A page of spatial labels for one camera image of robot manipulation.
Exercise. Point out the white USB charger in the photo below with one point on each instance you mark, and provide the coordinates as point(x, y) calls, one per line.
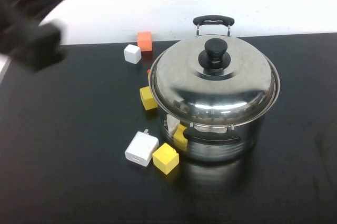
point(140, 147)

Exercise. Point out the stainless steel pot lid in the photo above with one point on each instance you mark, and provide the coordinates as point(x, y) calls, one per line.
point(210, 92)

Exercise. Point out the orange cube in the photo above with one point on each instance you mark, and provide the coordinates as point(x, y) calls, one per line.
point(144, 41)

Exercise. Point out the white cube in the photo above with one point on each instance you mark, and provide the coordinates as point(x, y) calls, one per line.
point(132, 53)

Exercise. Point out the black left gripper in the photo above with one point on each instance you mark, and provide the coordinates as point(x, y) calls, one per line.
point(39, 48)

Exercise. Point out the large yellow cube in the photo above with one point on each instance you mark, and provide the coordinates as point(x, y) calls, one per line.
point(164, 159)

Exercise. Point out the small yellow cube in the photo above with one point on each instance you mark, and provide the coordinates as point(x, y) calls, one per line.
point(147, 99)

